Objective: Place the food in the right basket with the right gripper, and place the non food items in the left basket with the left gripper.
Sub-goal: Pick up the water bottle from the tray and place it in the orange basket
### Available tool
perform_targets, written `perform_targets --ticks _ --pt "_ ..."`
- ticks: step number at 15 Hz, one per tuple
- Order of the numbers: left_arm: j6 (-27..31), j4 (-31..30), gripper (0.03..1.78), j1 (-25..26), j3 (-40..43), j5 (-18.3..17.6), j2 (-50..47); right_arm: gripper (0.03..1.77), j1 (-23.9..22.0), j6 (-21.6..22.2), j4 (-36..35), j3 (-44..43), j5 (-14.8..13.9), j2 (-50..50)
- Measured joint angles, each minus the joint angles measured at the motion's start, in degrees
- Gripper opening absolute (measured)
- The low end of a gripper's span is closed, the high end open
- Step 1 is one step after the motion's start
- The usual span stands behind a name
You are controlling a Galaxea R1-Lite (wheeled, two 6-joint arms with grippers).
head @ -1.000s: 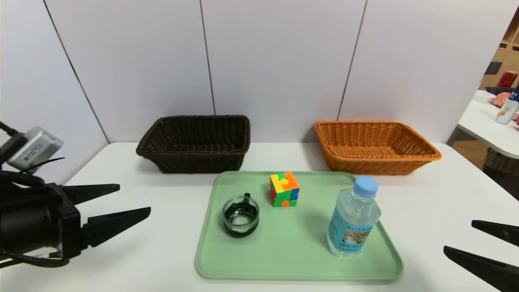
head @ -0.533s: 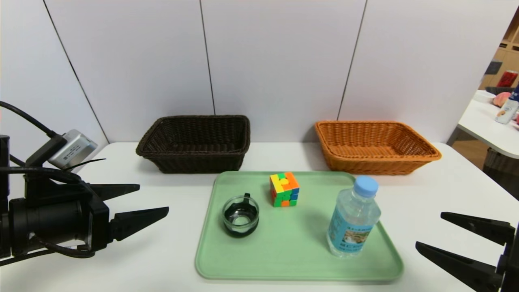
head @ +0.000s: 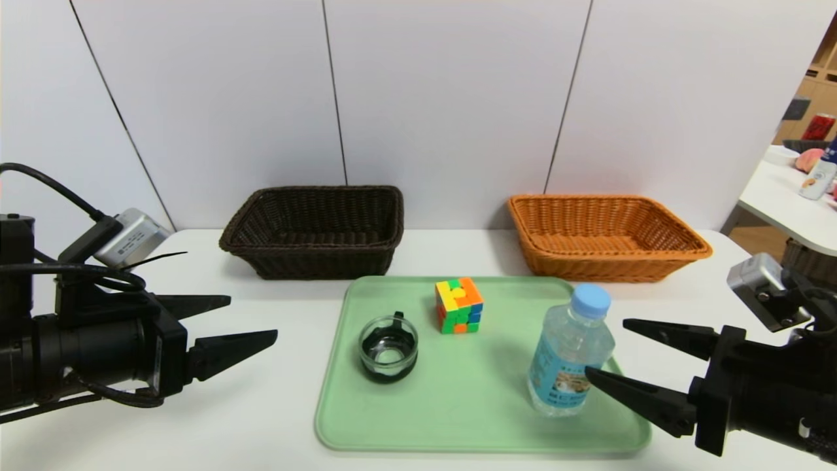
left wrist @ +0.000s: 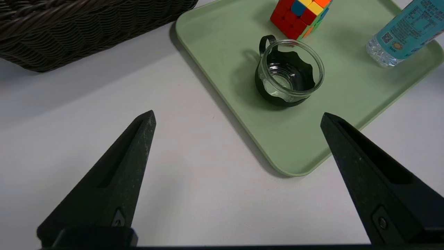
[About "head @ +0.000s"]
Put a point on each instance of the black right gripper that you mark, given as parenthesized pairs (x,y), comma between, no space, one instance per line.
(717,387)

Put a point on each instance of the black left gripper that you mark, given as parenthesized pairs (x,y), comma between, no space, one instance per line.
(169,353)

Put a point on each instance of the clear water bottle blue cap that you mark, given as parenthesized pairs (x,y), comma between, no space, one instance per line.
(572,347)

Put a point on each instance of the glass cup with black holder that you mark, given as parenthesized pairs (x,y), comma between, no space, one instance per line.
(388,353)

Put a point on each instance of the colourful puzzle cube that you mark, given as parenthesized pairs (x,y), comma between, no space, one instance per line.
(459,306)

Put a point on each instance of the dark brown wicker basket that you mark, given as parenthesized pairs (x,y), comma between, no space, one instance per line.
(314,255)

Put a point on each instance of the orange wicker basket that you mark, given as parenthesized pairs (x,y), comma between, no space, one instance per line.
(601,258)

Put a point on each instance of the small dark background basket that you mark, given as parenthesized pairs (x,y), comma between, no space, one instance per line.
(801,145)

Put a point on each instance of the grey woven bin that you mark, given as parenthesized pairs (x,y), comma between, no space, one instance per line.
(820,261)

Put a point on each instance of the light green plastic tray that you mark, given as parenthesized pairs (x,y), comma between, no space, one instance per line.
(471,399)

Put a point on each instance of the white background table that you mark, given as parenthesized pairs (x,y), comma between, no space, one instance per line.
(785,209)

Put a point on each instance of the white bottle with orange print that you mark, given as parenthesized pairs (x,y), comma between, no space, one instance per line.
(817,180)

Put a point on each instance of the pink peach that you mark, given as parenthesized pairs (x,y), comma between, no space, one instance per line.
(809,161)

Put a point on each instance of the red drink can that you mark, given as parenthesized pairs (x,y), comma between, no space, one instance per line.
(817,127)

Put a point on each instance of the dark grey box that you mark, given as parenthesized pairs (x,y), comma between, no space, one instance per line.
(796,108)

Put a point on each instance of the wooden shelf unit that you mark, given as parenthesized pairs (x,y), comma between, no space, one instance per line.
(825,91)

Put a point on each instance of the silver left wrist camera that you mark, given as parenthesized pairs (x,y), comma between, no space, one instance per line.
(134,239)

